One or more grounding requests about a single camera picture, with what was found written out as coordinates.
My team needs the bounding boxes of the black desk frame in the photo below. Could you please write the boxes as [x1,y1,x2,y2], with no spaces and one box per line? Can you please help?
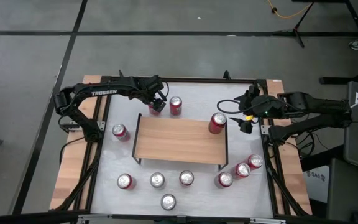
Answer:
[292,0,358,85]

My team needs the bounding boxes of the black tripod stand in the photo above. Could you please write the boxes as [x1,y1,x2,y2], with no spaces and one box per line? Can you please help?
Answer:
[272,1,315,49]

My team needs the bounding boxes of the white table mat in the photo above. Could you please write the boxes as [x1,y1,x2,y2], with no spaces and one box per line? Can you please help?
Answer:
[90,81,275,218]

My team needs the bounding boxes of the yellow floor cable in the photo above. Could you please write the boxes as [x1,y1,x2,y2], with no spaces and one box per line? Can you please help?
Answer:
[266,0,314,19]

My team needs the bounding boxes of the silver aluminium bar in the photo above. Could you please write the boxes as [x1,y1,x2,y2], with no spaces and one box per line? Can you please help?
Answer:
[76,213,287,224]

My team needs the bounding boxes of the black metal table frame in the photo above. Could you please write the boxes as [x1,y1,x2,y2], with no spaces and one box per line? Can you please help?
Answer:
[50,70,312,218]

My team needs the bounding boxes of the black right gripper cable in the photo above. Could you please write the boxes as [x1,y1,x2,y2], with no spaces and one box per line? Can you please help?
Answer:
[216,98,254,114]

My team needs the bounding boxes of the white labelled box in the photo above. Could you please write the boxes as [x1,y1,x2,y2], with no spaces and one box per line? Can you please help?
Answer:
[303,166,331,203]

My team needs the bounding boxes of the red cola can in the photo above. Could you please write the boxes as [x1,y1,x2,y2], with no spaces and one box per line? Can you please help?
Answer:
[111,123,131,142]
[208,111,228,135]
[178,169,195,187]
[147,104,163,117]
[216,171,234,189]
[234,162,252,179]
[168,96,183,117]
[246,153,264,170]
[116,173,135,190]

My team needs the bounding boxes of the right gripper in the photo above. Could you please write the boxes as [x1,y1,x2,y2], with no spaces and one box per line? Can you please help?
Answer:
[228,85,270,135]

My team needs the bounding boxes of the dark grey cabinet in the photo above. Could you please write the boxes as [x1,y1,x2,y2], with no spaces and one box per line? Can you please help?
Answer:
[326,157,358,224]

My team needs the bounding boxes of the black left base cable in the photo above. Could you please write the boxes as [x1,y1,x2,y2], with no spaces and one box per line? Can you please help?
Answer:
[58,136,86,166]

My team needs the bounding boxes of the wooden shelf black metal frame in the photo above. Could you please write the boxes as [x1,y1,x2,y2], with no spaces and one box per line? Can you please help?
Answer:
[131,113,229,172]

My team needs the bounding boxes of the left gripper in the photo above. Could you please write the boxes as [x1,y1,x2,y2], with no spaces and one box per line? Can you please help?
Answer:
[137,75,167,113]

